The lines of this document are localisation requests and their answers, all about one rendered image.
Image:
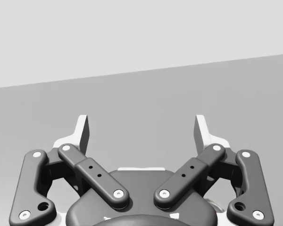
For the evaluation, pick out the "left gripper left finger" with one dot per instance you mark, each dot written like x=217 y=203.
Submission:
x=30 y=179

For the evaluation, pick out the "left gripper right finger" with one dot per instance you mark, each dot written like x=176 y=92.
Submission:
x=252 y=179

